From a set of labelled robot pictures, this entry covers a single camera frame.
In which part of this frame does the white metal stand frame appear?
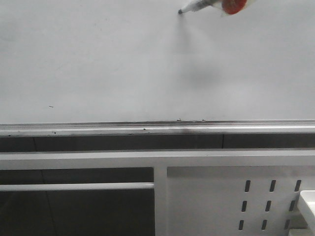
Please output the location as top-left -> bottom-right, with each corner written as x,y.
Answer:
0,149 -> 315,236

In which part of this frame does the white whiteboard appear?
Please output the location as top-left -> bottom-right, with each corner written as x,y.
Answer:
0,0 -> 315,137

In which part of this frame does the white whiteboard marker pen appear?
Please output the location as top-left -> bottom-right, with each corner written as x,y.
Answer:
178,0 -> 222,15

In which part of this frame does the white plastic tray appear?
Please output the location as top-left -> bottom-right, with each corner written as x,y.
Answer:
297,190 -> 315,236

